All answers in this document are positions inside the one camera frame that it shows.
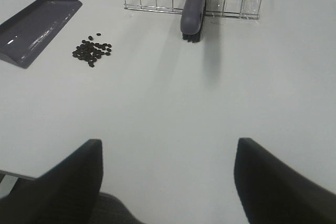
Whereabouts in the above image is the purple hand brush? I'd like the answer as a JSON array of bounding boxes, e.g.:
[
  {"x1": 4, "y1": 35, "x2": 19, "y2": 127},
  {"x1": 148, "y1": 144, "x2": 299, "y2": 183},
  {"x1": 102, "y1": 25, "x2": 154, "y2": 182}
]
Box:
[{"x1": 180, "y1": 0, "x2": 207, "y2": 43}]

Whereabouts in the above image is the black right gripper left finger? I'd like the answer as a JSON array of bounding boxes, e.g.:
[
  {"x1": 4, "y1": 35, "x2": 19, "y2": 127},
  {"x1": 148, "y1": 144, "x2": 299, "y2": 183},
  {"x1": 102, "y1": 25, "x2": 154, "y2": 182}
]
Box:
[{"x1": 1, "y1": 139, "x2": 103, "y2": 223}]

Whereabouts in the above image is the pile of coffee beans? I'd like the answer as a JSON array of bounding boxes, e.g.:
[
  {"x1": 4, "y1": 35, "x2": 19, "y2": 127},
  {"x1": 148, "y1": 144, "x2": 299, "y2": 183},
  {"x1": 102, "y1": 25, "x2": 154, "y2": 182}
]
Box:
[{"x1": 71, "y1": 33, "x2": 112, "y2": 68}]

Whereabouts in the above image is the purple plastic dustpan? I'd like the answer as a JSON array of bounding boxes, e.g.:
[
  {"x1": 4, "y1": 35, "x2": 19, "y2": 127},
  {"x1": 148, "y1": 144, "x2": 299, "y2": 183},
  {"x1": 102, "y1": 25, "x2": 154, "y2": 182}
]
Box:
[{"x1": 1, "y1": 0, "x2": 82, "y2": 69}]

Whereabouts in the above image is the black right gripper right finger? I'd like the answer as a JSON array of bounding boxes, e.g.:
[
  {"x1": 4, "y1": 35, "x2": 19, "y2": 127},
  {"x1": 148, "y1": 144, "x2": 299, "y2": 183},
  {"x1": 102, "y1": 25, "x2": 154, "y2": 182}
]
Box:
[{"x1": 234, "y1": 138, "x2": 335, "y2": 223}]

